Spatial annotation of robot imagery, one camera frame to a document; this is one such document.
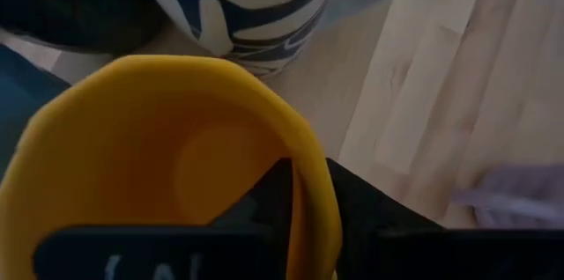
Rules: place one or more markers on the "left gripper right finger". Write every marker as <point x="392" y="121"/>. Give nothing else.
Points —
<point x="418" y="253"/>

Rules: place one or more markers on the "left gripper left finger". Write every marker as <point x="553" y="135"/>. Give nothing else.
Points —
<point x="176" y="253"/>

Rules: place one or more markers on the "lilac bubble mug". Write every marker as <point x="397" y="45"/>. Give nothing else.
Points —
<point x="520" y="196"/>

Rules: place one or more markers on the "orange yellow mug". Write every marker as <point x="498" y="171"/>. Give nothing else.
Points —
<point x="132" y="139"/>

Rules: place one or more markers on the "dark speckled teal mug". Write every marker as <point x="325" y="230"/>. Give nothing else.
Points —
<point x="66" y="2"/>

